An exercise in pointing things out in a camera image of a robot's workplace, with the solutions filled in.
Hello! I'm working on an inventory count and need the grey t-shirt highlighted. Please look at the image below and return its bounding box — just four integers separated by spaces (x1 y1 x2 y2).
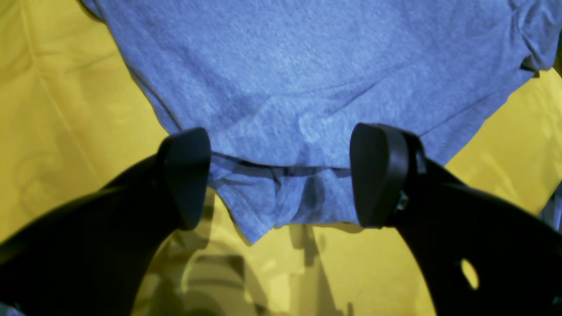
83 0 561 243

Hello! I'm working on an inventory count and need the yellow table cloth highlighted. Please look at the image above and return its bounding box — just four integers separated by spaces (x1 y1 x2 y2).
0 0 561 316

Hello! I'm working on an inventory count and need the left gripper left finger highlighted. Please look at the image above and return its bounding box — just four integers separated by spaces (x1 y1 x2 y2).
1 128 211 316

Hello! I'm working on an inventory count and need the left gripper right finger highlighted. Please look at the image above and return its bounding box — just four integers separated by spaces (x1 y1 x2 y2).
349 123 562 316

